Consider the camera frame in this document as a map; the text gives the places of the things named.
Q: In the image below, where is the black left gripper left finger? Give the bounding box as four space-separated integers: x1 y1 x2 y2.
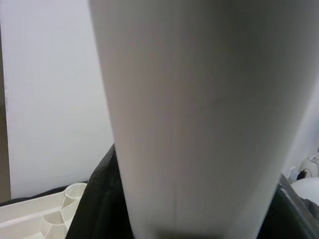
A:
67 142 135 239

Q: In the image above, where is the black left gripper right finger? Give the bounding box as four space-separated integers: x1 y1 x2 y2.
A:
264 173 319 239

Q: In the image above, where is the white plastic children table top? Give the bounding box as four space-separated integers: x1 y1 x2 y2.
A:
0 182 88 239

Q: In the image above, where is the white plastic table leg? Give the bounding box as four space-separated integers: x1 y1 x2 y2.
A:
87 0 319 239

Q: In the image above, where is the black cloth table cover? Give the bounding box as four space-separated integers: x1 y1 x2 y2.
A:
0 180 319 239

